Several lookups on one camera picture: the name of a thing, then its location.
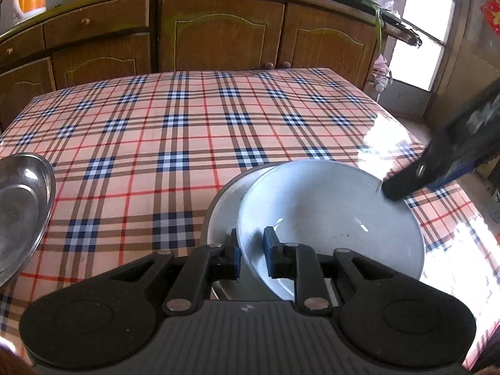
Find clear plastic bag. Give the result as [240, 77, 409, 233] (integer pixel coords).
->
[377, 0, 401, 18]

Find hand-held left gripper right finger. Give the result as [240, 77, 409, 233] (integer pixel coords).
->
[262, 227, 397, 318]

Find small cabinet door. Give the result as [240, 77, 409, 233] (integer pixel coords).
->
[0, 57, 57, 129]

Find red paper decoration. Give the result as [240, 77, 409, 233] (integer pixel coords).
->
[480, 0, 500, 40]

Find wide short cabinet door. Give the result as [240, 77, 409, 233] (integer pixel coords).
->
[51, 32, 153, 88]

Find green onion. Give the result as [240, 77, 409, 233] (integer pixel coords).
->
[340, 0, 385, 55]

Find grey door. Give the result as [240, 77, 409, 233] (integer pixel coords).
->
[424, 0, 500, 126]

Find narrow wooden drawer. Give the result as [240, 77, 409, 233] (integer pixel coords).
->
[0, 23, 45, 69]

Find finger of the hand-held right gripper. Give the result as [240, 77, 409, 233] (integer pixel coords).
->
[381, 155, 443, 201]

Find plaid tablecloth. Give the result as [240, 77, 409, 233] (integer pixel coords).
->
[0, 68, 500, 372]

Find large steel plate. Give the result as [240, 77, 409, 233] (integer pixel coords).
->
[0, 153, 56, 288]

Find pink plastic bag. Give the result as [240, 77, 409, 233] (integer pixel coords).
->
[371, 55, 392, 83]

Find wide wooden drawer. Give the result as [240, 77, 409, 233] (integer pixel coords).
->
[43, 0, 151, 49]

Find black gas stove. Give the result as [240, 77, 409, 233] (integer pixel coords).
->
[312, 0, 423, 48]

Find wooden kitchen cabinet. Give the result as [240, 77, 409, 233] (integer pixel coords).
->
[0, 0, 387, 126]

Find window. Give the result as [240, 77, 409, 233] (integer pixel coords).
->
[385, 0, 462, 90]

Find tall arched cabinet door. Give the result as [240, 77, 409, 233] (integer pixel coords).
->
[278, 4, 378, 87]
[158, 0, 286, 73]

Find blue patterned white bowl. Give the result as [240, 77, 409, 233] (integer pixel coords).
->
[237, 159, 426, 301]

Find steel bowl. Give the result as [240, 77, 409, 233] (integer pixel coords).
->
[199, 163, 274, 301]

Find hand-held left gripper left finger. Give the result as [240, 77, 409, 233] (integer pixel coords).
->
[105, 228, 242, 318]

